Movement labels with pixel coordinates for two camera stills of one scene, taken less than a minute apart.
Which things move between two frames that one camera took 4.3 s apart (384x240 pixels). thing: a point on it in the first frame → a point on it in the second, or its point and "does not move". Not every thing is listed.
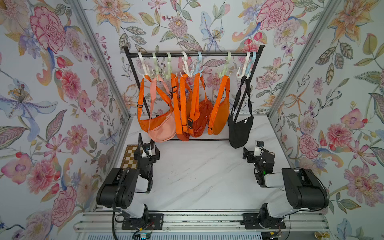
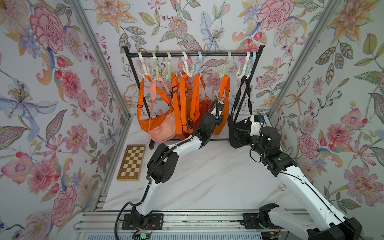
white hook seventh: (248, 75) does not move
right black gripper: (250, 154) → (242, 134)
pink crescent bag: (165, 131) does not move
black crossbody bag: (238, 130) does not move
